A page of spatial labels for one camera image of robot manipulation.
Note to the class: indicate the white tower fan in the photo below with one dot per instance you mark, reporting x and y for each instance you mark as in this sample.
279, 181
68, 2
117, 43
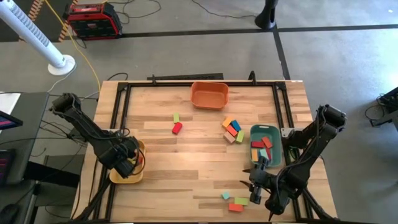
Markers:
31, 34

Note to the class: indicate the green thick block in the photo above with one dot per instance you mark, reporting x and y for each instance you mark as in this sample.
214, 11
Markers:
239, 136

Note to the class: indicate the black hazard striped mat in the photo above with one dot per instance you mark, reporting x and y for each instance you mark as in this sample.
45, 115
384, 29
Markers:
49, 18

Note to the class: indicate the small red cube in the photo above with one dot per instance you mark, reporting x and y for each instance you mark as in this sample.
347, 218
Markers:
140, 160

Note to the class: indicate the grey metal base plate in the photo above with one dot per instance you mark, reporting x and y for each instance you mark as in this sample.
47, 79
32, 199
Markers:
287, 132

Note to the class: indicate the black flat rail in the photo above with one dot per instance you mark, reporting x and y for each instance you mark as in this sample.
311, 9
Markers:
186, 76

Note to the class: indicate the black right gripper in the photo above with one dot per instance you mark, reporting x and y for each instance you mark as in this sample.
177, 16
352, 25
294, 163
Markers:
264, 179

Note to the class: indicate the tablet with pink screen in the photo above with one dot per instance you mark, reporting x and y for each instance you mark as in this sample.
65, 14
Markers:
7, 122

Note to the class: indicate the orange thick block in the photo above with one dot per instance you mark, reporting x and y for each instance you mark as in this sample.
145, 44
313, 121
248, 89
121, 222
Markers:
227, 122

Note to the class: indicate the red-orange thick block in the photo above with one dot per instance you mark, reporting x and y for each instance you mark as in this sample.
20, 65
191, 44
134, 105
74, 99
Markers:
232, 130

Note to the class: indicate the dark screen with blue glow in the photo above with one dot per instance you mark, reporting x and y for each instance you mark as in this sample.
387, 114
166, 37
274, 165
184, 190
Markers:
4, 165

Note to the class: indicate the teal plastic bin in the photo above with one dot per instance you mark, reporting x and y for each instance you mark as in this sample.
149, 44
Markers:
273, 130

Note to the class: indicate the black stand base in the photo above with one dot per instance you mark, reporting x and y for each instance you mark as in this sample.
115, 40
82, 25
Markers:
267, 15

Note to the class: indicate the teal block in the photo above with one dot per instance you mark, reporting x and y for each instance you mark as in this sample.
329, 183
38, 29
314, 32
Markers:
263, 153

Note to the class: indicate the yellow plastic bin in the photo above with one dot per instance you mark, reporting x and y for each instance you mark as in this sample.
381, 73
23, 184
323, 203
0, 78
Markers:
124, 180

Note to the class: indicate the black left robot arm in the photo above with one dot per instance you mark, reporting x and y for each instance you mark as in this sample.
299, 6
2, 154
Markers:
84, 124

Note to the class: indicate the red thick block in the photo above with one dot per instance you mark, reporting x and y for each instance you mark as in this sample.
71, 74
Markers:
177, 128

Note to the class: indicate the white paper sheet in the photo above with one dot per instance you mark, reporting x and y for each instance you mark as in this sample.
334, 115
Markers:
7, 101

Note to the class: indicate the blue thick block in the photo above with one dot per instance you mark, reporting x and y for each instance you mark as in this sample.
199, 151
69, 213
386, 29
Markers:
236, 125

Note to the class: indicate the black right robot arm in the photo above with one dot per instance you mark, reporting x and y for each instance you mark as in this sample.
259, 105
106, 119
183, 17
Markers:
311, 146

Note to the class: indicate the natural wood thick block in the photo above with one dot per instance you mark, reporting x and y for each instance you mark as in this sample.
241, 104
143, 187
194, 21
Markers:
229, 137

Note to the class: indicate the orange plastic bin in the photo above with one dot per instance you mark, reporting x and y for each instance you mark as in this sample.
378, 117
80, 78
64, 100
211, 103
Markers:
210, 96

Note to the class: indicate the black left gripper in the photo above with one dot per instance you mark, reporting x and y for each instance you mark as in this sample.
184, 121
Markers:
122, 160

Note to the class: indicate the small teal cube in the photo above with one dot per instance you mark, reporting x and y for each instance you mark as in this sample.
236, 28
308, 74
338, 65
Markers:
225, 195

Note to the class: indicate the dark grey side table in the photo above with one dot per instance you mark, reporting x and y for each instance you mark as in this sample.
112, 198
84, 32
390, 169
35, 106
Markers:
31, 124

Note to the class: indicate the black aluminium table frame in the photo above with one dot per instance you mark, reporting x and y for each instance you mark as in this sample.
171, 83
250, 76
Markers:
155, 84

